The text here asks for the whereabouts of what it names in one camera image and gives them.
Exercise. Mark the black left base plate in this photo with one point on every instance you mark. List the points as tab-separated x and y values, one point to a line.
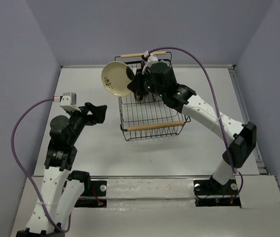
94	197

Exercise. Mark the large dark red rimmed plate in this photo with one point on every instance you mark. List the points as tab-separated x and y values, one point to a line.
143	64

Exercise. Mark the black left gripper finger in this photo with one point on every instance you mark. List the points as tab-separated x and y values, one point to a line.
90	108
99	113

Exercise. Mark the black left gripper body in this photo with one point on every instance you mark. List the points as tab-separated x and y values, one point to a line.
78	120

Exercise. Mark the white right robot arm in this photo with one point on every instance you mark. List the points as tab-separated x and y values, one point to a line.
239	138

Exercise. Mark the yellow plate with dark rim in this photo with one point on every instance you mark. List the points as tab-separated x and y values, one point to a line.
138	97

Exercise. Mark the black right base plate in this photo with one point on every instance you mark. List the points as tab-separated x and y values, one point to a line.
208	194

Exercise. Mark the cream plate with black patch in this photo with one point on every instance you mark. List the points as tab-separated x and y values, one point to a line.
115	77

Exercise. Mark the black wire dish rack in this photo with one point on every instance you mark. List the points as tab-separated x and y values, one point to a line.
155	115

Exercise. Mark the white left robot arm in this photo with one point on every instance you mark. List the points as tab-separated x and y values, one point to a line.
61	186

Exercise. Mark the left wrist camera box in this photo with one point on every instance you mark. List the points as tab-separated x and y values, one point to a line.
68	102

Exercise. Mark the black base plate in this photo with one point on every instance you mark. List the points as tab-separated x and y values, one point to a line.
94	197
208	194

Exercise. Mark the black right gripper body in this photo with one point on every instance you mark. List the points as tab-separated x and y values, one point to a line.
148	83

